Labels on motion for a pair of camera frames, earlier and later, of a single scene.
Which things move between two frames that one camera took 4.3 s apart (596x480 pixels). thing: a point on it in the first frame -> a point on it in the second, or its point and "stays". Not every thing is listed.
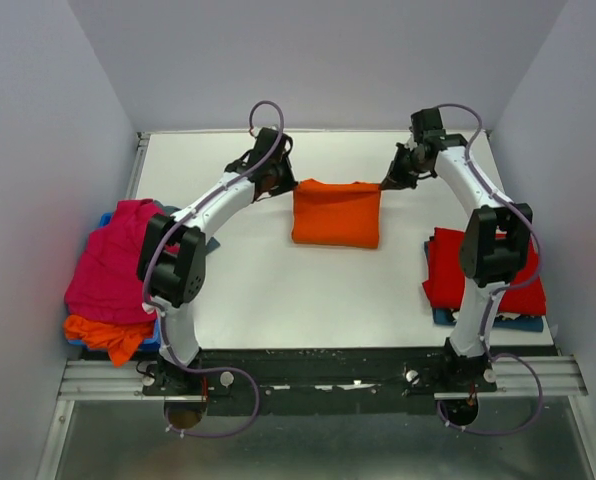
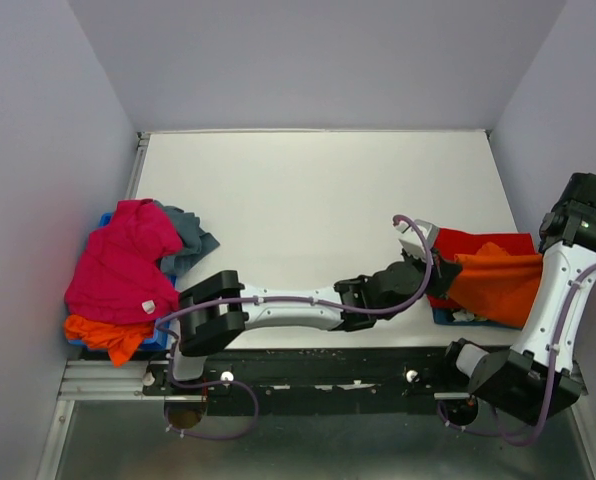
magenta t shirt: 105,285 stays
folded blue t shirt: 530,323 stays
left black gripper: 288,183 -> 442,273
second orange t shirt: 119,340 stays
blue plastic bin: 153,341 stays
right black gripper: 395,179 -> 543,245
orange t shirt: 336,214 -> 496,285
